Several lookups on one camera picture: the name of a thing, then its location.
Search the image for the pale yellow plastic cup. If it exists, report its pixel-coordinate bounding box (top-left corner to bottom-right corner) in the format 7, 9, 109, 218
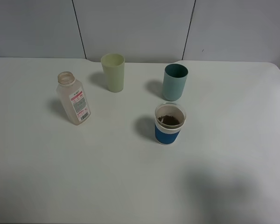
101, 54, 125, 93

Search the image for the teal green plastic cup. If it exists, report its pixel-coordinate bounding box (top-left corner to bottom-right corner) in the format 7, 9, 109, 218
162, 63, 189, 101

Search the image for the clear plastic beverage bottle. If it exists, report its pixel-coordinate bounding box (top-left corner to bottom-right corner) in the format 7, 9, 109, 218
56, 71, 91, 126

